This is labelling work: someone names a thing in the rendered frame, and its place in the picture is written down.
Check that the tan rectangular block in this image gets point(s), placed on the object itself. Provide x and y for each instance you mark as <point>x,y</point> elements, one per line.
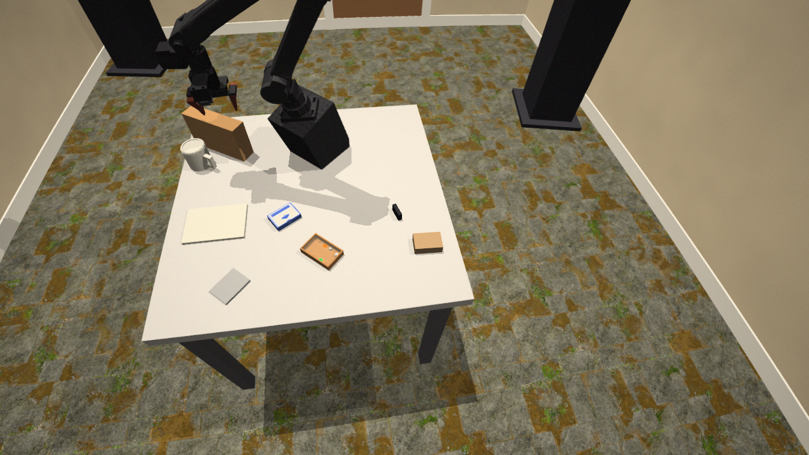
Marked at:
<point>427,242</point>

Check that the tan rectangular box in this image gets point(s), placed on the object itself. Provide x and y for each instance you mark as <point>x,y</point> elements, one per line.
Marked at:
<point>219,132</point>

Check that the wooden ball-in-hole puzzle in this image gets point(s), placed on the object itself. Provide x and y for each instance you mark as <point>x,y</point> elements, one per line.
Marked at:
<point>322,251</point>

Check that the beige flat square board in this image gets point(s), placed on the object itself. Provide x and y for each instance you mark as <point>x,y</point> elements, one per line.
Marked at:
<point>215,224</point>

